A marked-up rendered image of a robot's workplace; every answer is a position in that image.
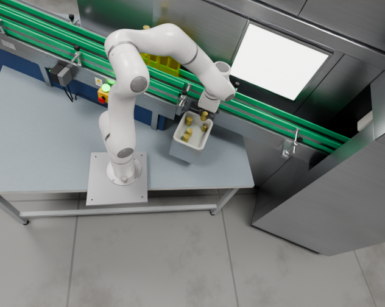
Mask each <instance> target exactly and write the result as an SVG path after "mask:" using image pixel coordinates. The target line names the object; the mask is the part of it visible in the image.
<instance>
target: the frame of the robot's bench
mask: <svg viewBox="0 0 385 307"><path fill-rule="evenodd" d="M238 189H239V188H229V189H228V190H227V192H226V193H225V194H224V195H223V196H222V197H221V199H220V200H219V201H218V203H217V204H211V205H181V206H152V207H136V208H106V209H90V210H60V211H30V212H19V211H18V210H17V209H16V208H15V207H14V206H13V205H11V204H10V203H9V202H8V201H6V199H5V198H3V197H2V196H1V195H0V209H2V210H3V211H5V212H6V213H7V214H8V215H10V216H11V217H13V218H14V219H15V220H16V221H18V222H19V223H20V224H23V225H27V224H28V223H29V220H28V219H27V217H51V216H77V215H91V214H118V213H145V212H159V211H186V210H211V212H210V214H211V215H212V216H214V215H215V214H216V213H217V212H218V211H219V210H220V209H221V208H222V207H223V206H224V205H225V204H226V203H227V202H228V201H229V199H230V198H231V197H232V196H233V195H234V194H235V192H236V191H237V190H238Z"/></svg>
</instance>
